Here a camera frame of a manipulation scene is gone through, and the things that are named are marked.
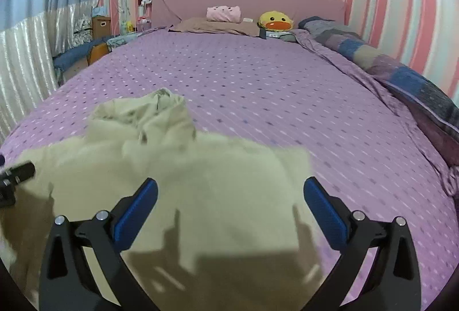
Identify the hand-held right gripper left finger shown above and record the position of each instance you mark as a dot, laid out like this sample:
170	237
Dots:
138	211

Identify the orange wooden panel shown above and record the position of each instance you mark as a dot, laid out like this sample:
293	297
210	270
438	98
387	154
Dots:
97	55

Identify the floral patterned bag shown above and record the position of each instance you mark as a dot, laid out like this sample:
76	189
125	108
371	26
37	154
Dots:
83	30

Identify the silver pleated curtain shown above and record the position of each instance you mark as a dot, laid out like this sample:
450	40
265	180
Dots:
25	59

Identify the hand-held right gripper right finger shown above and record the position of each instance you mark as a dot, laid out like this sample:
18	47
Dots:
324	214

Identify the patchwork quilt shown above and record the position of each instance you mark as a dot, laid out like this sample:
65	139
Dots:
412	81

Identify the pink container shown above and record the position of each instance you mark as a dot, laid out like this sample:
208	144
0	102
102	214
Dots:
143	25

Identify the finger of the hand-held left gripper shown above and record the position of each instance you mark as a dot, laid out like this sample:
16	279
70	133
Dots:
21	172

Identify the yellow duck plush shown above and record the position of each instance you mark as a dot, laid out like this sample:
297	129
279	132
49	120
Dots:
275	21

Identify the brown pillow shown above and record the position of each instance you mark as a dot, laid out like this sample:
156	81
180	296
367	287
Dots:
215	27

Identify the blue cloth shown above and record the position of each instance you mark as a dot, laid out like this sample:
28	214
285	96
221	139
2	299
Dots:
71	58

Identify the bed with purple dotted sheet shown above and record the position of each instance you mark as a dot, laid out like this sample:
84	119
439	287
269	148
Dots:
269	81

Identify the beige puffer jacket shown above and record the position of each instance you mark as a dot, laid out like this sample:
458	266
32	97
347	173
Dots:
222	185

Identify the nightstand with patterned cover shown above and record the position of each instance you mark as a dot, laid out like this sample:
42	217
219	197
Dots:
123	39

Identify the brown storage box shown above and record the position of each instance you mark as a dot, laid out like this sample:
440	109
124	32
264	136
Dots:
101	27

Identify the pink rolled pillow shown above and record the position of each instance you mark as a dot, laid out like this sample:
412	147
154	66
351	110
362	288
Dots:
224	14

